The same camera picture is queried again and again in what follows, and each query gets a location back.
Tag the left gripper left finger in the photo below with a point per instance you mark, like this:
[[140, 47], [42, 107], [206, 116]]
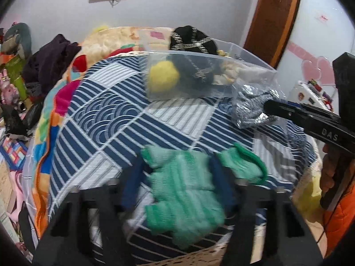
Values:
[[130, 182]]

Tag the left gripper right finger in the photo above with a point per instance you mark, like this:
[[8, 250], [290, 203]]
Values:
[[224, 186]]

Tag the green knitted cloth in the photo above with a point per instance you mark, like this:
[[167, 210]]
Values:
[[185, 204]]

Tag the black white braided band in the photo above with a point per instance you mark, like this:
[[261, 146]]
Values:
[[248, 105]]

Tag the white drawstring cloth bag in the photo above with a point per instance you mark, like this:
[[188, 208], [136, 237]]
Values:
[[230, 71]]

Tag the black hat with silver chains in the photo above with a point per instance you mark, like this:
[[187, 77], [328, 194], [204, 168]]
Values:
[[198, 61]]

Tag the person's right hand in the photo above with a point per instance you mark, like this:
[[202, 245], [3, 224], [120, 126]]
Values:
[[329, 166]]

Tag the white suitcase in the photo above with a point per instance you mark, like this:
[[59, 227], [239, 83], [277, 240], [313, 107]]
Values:
[[312, 94]]

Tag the blue white patterned bedspread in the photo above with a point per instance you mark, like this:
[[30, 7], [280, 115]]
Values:
[[110, 119]]

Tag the orange jacket sleeve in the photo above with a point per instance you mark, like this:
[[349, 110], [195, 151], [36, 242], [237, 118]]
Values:
[[337, 223]]

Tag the yellow pom-pom ball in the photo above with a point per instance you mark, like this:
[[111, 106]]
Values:
[[162, 77]]

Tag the clear plastic storage bin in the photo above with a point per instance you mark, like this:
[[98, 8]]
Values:
[[227, 51]]

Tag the beige colourful fleece blanket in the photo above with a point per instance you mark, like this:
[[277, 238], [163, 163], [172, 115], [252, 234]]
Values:
[[99, 45]]

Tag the dark purple clothing pile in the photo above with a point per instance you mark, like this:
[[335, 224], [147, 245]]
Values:
[[46, 67]]

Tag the pink rabbit toy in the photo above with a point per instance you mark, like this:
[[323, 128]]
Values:
[[9, 93]]

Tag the yellow green plush toy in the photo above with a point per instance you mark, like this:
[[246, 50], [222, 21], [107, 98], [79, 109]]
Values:
[[99, 28]]

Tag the grey green plush dinosaur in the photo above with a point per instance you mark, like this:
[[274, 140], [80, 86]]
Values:
[[17, 40]]

